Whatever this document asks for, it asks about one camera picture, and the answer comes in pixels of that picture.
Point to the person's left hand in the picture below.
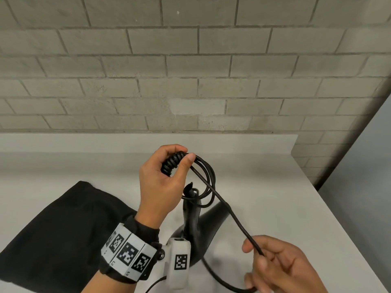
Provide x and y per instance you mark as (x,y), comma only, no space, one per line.
(162,189)

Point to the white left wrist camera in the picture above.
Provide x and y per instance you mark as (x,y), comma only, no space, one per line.
(178,262)

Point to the person's right hand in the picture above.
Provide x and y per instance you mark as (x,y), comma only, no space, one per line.
(284,268)

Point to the person's left forearm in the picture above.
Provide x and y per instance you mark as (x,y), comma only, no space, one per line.
(104,283)

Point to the black cloth drawstring bag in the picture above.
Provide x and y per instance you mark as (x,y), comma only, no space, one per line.
(61,234)

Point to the black hair dryer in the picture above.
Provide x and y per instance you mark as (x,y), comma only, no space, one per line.
(198,228)

